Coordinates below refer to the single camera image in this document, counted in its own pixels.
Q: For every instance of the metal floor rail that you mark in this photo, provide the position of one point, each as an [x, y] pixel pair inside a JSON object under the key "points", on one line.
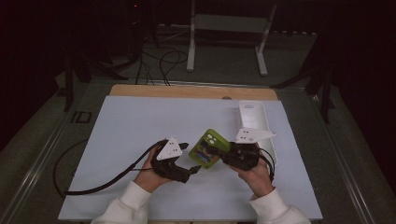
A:
{"points": [[34, 168], [345, 168]]}

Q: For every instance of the person's left hand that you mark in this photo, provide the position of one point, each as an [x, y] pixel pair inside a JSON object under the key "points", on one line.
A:
{"points": [[149, 180]]}

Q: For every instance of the person's right hand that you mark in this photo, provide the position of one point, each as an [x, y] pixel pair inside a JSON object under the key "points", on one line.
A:
{"points": [[258, 180]]}

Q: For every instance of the wooden board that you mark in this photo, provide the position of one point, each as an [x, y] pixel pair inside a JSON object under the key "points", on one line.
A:
{"points": [[186, 91]]}

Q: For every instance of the white metal stand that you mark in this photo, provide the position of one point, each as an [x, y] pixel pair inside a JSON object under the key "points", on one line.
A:
{"points": [[230, 23]]}

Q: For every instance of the black tripod stand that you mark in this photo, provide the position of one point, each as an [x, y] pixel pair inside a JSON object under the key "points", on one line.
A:
{"points": [[69, 84], [325, 99]]}

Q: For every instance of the white table cover board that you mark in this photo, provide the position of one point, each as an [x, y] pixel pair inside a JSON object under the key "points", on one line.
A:
{"points": [[124, 130]]}

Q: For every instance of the green cartoon phone case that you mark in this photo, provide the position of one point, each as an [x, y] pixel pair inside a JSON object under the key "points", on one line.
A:
{"points": [[202, 153]]}

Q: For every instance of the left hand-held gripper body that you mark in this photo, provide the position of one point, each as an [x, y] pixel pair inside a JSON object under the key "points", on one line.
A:
{"points": [[169, 168]]}

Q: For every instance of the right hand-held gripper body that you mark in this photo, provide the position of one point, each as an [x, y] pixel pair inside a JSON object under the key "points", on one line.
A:
{"points": [[241, 157]]}

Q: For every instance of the white plastic tray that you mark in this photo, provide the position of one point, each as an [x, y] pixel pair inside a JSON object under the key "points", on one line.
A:
{"points": [[253, 116]]}

